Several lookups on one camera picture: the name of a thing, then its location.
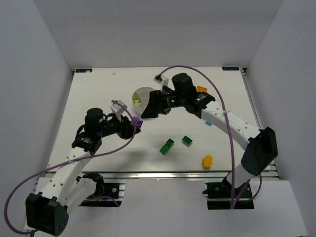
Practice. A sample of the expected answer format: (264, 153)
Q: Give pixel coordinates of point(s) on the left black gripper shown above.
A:
(126, 127)

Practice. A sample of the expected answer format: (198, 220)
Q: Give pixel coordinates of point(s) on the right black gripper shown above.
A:
(157, 103)

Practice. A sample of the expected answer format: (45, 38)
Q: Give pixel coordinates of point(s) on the purple lego brick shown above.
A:
(137, 121)

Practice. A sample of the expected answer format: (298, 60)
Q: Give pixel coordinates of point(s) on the lime green lego brick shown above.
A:
(136, 101)

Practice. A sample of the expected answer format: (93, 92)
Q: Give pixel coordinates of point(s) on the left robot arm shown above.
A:
(49, 210)

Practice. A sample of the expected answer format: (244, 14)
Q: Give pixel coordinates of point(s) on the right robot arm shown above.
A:
(259, 145)

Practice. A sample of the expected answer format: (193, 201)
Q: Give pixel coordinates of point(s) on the white round divided container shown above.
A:
(144, 94)

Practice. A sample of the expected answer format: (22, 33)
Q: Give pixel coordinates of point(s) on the green stacked lego bricks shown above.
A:
(166, 147)

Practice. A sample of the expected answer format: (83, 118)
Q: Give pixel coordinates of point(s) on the dark green lego brick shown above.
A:
(187, 141)

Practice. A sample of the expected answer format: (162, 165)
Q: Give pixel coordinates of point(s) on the orange lego brick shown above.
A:
(201, 89)

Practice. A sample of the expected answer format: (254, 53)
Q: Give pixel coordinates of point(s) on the large cyan lego brick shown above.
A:
(208, 123)

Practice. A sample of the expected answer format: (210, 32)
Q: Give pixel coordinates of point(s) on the yellow round lego piece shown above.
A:
(207, 162)

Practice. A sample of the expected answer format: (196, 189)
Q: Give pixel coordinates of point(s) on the left blue corner sticker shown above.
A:
(83, 70)

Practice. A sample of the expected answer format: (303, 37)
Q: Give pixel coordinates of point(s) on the blue corner sticker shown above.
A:
(83, 70)
(230, 68)

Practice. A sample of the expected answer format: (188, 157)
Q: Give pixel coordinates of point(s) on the right blue corner sticker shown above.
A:
(230, 68)

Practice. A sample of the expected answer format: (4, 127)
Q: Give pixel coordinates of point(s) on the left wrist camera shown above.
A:
(118, 108)

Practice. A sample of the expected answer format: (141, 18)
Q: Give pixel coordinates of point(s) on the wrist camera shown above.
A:
(162, 81)
(118, 108)

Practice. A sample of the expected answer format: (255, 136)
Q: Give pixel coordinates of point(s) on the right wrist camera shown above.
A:
(162, 81)

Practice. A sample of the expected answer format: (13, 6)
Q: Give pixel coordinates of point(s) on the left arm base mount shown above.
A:
(107, 194)

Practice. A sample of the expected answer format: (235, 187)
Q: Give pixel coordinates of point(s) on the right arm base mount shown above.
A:
(219, 198)

